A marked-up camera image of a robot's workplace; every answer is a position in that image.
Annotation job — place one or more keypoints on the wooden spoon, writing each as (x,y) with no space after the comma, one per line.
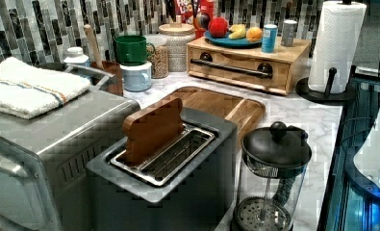
(93,45)

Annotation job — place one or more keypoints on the stainless steel toaster oven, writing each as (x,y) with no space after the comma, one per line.
(43,161)

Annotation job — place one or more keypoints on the wooden cutting board tray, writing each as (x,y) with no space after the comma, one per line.
(245,113)

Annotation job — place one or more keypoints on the white paper towel roll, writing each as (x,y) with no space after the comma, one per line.
(337,36)

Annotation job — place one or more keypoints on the black paper towel holder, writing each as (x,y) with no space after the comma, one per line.
(327,97)

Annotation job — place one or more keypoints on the brown wooden utensil box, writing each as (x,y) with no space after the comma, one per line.
(114,84)

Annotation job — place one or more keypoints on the black two-slot toaster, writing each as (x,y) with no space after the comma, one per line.
(188,187)

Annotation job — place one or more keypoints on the wooden drawer box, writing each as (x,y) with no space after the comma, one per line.
(250,68)

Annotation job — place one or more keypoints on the light blue mug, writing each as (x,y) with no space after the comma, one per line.
(137,77)

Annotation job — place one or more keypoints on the ceramic canister with wooden lid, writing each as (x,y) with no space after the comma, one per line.
(178,34)

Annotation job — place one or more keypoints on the dark grey pot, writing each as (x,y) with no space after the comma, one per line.
(53,66)

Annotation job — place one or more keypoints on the blue round plate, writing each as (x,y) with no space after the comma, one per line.
(232,43)

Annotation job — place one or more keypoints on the yellow banana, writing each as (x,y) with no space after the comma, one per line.
(237,31)

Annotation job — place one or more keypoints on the red apple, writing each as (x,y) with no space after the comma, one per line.
(218,27)

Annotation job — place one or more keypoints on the red cereal box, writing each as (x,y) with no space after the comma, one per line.
(198,13)

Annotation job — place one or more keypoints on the glass jar with grains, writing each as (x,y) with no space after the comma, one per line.
(159,59)

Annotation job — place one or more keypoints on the blue salt shaker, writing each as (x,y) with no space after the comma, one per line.
(269,38)

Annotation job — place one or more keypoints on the white lidded bottle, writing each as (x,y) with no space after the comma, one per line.
(75,55)

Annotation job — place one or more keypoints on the brown toast slice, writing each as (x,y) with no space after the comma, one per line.
(150,129)

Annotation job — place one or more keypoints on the white striped folded towel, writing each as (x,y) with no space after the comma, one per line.
(27,91)

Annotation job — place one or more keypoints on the green mug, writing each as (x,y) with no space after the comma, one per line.
(133,50)

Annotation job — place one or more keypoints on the grey pepper shaker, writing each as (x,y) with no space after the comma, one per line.
(288,33)

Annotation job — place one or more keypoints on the orange fruit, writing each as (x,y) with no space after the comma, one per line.
(254,34)

